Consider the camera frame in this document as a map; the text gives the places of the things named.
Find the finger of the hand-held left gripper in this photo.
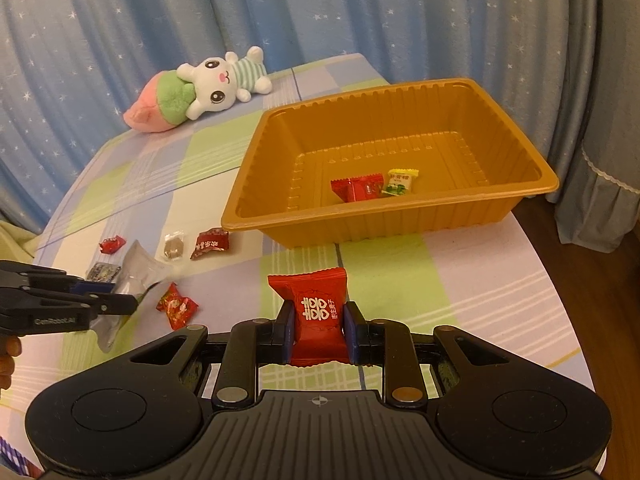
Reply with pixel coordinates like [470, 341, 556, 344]
[0, 289, 140, 317]
[0, 260, 117, 296]

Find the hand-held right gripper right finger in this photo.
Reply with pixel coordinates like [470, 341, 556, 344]
[342, 301, 506, 408]

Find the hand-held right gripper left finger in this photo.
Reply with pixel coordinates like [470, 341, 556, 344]
[129, 301, 297, 409]

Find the large red candy packet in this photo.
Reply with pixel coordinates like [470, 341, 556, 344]
[267, 267, 351, 367]

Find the clear-wrapped brown candy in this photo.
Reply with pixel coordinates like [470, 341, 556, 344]
[163, 231, 186, 262]

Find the orange plastic tray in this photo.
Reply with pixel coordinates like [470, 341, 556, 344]
[221, 78, 560, 250]

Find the person's left hand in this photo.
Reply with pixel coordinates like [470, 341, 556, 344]
[0, 335, 22, 392]

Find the dark patterned candy packet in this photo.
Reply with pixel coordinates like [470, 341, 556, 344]
[86, 261, 122, 283]

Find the red yellow twisted candy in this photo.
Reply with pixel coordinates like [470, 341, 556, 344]
[156, 282, 199, 330]

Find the pale yellow cloth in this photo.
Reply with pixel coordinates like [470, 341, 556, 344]
[0, 222, 38, 263]

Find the dark red candy packet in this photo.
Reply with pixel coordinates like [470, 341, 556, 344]
[190, 228, 232, 261]

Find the yellow green candy packet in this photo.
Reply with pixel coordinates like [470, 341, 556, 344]
[381, 168, 420, 197]

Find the white bunny plush toy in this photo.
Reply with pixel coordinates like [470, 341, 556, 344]
[123, 46, 274, 134]

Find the grey lace-trimmed cloth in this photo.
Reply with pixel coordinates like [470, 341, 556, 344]
[555, 142, 640, 226]

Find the blue star curtain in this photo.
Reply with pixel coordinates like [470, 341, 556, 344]
[0, 0, 581, 236]

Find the grey curtain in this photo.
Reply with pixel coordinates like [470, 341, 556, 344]
[550, 0, 640, 206]

